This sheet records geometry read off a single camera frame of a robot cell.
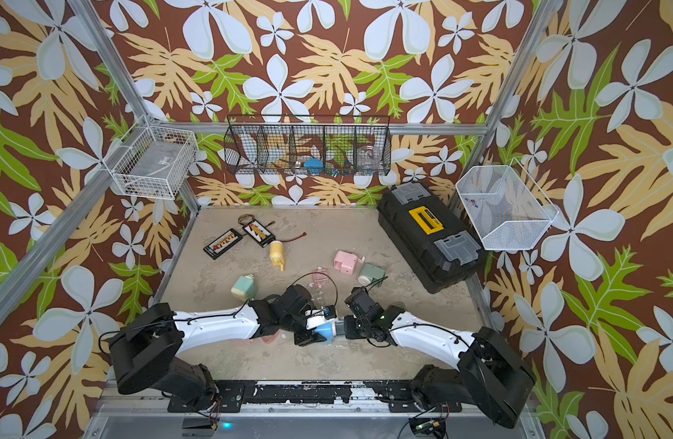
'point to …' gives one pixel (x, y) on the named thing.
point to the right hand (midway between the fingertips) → (344, 327)
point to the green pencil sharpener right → (371, 275)
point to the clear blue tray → (339, 327)
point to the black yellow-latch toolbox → (425, 238)
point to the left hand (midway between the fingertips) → (325, 323)
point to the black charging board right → (260, 233)
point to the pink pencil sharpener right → (346, 262)
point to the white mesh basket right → (505, 207)
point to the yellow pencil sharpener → (277, 254)
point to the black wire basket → (308, 144)
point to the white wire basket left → (151, 162)
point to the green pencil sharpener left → (244, 287)
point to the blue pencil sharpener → (325, 330)
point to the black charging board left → (222, 243)
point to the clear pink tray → (318, 278)
